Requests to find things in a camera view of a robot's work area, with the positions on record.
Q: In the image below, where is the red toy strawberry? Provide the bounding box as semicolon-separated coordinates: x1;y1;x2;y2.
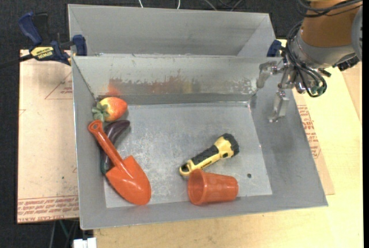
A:
92;96;129;123

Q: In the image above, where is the orange toy shovel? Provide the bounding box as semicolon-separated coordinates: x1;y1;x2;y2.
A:
87;119;152;206

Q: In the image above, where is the purple toy eggplant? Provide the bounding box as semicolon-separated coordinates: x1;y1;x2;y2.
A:
99;119;131;176

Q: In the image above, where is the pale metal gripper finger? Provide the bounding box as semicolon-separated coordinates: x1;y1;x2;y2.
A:
267;91;290;123
257;61;278;89

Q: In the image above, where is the grey metal bin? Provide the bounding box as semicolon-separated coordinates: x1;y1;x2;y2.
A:
67;3;329;231

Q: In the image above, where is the yellow and black flashlight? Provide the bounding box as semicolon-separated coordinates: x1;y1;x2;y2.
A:
178;133;240;178

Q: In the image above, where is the orange plastic cup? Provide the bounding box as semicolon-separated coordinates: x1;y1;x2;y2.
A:
187;168;240;206

